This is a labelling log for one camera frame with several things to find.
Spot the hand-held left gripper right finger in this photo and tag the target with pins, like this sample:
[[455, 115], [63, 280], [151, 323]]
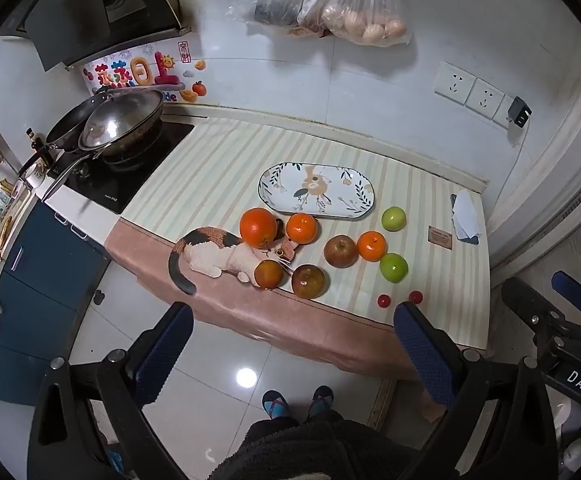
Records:
[[420, 355]]

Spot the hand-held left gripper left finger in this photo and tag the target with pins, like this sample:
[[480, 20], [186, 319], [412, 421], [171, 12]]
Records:
[[165, 355]]

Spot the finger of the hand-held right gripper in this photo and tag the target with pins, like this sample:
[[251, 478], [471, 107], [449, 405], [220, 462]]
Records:
[[573, 287], [535, 310]]

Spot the red cherry tomato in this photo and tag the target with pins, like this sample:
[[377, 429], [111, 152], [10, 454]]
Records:
[[383, 301], [415, 296]]

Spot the green apple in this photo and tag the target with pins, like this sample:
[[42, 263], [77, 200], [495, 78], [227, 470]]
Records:
[[393, 218], [394, 267]]

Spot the small orange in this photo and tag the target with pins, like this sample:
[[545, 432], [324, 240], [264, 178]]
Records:
[[302, 227], [372, 246]]

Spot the reddish brown apple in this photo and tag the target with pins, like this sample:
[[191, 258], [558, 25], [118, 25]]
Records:
[[340, 251], [309, 281], [269, 273]]

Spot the large orange with stem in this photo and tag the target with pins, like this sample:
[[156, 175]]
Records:
[[258, 226]]

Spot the floral oval ceramic plate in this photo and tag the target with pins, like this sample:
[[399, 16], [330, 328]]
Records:
[[315, 185]]

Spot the white folded cloth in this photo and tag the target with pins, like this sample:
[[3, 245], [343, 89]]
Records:
[[465, 212]]

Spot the dark fleece clothing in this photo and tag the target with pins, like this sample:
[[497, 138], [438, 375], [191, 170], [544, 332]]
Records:
[[310, 450]]

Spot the blue kitchen cabinet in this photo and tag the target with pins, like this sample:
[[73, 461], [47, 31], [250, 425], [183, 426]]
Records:
[[35, 280]]

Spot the black gas hob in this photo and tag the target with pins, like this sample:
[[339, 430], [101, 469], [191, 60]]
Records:
[[115, 185]]

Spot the black plug adapter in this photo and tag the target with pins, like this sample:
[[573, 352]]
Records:
[[519, 111]]

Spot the striped cat print tablecloth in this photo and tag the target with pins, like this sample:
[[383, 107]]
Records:
[[210, 170]]

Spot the black wok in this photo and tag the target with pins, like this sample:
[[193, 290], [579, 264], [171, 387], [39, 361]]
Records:
[[143, 141]]

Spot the white cup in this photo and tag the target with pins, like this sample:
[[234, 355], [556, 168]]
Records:
[[34, 176]]

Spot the steel wok lid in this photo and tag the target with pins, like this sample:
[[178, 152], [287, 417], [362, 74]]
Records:
[[120, 120]]

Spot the black frying pan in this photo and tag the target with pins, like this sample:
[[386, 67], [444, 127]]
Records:
[[65, 130]]

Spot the dark sauce bottle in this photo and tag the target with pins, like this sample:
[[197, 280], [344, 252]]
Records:
[[34, 145]]

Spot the plastic bag of eggs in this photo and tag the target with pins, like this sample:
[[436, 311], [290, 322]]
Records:
[[365, 15]]

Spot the black range hood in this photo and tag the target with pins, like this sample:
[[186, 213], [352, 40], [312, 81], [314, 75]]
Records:
[[70, 10]]

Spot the white wall socket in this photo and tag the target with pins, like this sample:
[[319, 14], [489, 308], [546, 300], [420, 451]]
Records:
[[453, 82], [485, 96]]

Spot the colourful wall stickers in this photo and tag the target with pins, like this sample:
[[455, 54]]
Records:
[[140, 72]]

